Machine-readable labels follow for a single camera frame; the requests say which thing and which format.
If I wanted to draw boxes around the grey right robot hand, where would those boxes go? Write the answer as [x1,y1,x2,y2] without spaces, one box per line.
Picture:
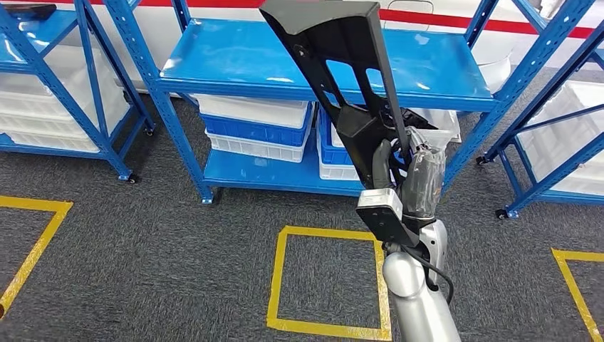
[373,126,448,222]

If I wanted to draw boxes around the long black plastic part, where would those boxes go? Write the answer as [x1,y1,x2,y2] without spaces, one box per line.
[2,4,58,20]
[258,0,412,190]

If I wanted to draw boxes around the blue metal shelf rack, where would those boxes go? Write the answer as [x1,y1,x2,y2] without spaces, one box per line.
[477,0,604,220]
[101,0,599,206]
[0,0,157,184]

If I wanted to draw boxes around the black curved plastic parts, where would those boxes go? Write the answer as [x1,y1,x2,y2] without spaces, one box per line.
[391,107,437,130]

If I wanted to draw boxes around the white vehicle body red stripe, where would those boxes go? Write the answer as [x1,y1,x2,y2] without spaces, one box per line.
[61,0,604,95]

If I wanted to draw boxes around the yellow floor tape square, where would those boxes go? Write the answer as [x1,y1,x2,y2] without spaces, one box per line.
[551,249,604,342]
[0,195,74,319]
[266,225,392,342]

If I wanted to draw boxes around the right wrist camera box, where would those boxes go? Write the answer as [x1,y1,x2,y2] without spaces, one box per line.
[355,187,422,249]

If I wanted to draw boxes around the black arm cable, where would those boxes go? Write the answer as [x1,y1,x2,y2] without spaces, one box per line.
[387,243,455,306]

